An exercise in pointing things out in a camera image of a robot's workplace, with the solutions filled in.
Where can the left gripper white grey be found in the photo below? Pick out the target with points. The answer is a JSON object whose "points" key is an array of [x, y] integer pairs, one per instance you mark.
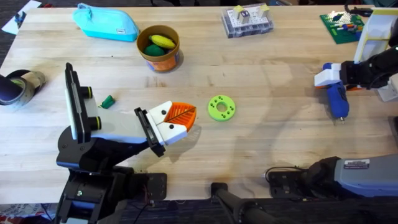
{"points": [[118, 127]]}

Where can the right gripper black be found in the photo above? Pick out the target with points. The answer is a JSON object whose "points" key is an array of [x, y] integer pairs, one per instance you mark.
{"points": [[360, 73]]}

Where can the blue electric screwdriver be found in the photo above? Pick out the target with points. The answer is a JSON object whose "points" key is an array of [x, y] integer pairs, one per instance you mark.
{"points": [[337, 99]]}

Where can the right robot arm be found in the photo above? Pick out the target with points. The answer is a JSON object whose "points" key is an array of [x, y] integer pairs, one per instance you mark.
{"points": [[367, 180]]}

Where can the small green vegetable toy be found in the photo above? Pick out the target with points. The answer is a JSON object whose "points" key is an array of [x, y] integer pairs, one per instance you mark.
{"points": [[108, 102]]}

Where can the green disc with holes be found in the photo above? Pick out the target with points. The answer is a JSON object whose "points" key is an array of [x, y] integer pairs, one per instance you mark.
{"points": [[214, 109]]}

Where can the green board with blocks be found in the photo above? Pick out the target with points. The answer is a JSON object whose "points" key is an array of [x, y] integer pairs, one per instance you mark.
{"points": [[340, 29]]}

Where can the brown tub with toys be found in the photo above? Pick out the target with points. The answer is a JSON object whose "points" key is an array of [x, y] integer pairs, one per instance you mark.
{"points": [[161, 60]]}

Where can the black upright wrist plate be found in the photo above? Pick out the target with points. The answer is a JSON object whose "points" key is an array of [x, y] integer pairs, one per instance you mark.
{"points": [[76, 105]]}

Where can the black stand pole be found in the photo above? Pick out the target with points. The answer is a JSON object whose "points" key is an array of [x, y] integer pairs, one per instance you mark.
{"points": [[236, 205]]}

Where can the clear box with blocks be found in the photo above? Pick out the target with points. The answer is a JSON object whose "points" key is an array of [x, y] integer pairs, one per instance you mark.
{"points": [[247, 23]]}

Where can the turquoise zip bag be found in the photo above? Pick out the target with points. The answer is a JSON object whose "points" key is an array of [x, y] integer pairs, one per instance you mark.
{"points": [[105, 25]]}

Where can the brown tape roll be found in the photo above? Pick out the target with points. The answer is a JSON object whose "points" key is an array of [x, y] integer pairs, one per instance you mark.
{"points": [[32, 82]]}

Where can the white paper sheet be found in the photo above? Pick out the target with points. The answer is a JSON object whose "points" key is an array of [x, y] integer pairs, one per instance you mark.
{"points": [[21, 12]]}

